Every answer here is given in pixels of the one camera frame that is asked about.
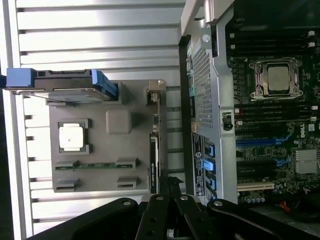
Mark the silver chipset heatsink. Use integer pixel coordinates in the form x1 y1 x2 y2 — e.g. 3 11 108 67
294 149 320 175

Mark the metal CPU socket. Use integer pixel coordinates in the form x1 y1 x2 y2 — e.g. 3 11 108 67
249 57 303 101

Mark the loose silver CPU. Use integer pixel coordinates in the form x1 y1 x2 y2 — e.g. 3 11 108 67
58 122 84 151

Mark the silver power supply unit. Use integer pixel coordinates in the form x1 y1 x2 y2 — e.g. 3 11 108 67
247 204 320 240

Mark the blue expansion slot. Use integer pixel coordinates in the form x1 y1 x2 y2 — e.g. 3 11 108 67
235 139 278 147

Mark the white expansion slot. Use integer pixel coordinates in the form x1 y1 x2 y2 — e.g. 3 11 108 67
236 181 275 193

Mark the gray plastic parts rack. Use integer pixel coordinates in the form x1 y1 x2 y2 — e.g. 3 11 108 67
45 79 169 194

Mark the loose green RAM stick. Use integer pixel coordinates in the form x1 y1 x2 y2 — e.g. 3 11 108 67
55 162 137 171

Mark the sleeved power wire bundle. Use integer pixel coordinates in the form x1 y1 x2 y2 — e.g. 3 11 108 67
274 196 320 224

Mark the hard disk in blue caddy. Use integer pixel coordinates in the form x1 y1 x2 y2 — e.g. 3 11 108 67
4 67 119 101

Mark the installed silver CPU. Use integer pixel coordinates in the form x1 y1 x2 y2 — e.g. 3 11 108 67
266 63 294 91

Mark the blue card retention clip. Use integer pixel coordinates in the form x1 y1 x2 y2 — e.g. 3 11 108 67
206 176 216 198
202 159 216 173
203 143 216 157

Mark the long black expansion slot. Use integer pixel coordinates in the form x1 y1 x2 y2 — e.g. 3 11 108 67
236 161 275 171
236 171 275 180

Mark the open black PC case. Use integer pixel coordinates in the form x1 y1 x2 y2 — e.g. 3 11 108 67
178 0 320 240

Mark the thin red black wire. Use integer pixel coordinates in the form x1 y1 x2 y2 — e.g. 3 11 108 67
234 95 244 118

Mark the black intrusion switch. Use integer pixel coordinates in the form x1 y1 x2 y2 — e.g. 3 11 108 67
221 111 235 131

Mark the green motherboard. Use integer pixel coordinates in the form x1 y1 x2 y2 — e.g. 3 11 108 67
226 22 320 210

